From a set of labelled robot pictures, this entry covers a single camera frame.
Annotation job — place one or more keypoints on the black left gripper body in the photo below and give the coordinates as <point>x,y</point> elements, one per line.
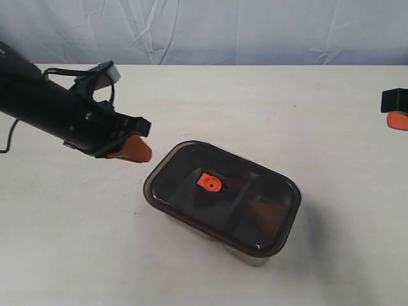
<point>96,129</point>

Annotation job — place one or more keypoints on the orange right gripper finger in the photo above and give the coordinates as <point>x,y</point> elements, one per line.
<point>397,120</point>

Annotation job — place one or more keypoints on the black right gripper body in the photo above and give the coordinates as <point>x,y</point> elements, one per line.
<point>394,100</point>

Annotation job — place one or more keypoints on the red toy sausage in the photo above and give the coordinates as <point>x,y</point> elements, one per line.
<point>216,191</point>

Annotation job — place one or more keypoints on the dark transparent lunch box lid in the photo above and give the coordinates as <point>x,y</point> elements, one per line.
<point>220,197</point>

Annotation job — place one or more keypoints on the yellow toy cheese wedge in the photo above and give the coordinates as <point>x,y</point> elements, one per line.
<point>267,217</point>

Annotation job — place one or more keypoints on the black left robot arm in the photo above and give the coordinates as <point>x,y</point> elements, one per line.
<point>60,102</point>

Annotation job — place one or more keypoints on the blue-grey backdrop cloth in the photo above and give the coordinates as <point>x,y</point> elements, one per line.
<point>293,32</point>

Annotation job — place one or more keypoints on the steel two-compartment lunch box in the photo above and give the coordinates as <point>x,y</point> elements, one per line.
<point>252,258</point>

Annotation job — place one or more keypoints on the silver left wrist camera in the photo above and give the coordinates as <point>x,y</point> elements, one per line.
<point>103,75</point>

